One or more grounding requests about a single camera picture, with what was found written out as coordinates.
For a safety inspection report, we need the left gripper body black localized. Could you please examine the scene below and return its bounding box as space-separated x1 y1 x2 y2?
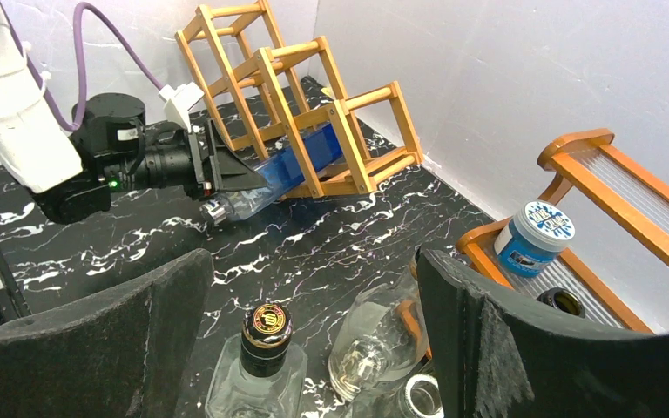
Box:
132 124 216 199

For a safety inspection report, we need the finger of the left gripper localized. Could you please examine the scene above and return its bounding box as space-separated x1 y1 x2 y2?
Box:
210 120 268 192

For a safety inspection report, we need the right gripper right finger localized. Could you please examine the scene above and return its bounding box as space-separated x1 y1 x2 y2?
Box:
416 249 669 417

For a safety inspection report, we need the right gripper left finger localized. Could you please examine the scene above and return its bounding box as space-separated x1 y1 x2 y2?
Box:
0 249 213 417

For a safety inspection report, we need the blue plastic bottle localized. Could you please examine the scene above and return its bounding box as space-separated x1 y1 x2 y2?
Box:
200 124 342 226

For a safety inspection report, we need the dark wine bottle brown label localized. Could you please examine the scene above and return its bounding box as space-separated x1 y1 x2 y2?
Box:
537 287 585 318

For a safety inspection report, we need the clear glass bottle black cap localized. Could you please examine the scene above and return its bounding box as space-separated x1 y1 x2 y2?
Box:
328 263 429 402

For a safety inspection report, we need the clear glass bottle white label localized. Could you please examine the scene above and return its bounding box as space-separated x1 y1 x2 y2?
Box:
344 373 445 418

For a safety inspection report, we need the clear square bottle dark cap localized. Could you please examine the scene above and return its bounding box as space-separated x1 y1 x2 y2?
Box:
204 302 307 417

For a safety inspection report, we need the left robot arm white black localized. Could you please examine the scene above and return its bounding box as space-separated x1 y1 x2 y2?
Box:
0 2 267 224

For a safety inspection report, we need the orange wooden wine rack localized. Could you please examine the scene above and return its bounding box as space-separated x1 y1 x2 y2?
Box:
175 1 424 198

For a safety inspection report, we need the orange wooden shelf rack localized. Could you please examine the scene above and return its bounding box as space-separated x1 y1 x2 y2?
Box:
456 128 669 334

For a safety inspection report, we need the blue lidded jar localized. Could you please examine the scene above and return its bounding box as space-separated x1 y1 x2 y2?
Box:
493 200 576 278

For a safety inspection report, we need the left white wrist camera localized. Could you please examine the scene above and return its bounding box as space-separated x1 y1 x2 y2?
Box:
159 82 204 131

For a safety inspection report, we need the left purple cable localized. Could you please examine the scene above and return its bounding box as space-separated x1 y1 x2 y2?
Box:
0 1 168 134

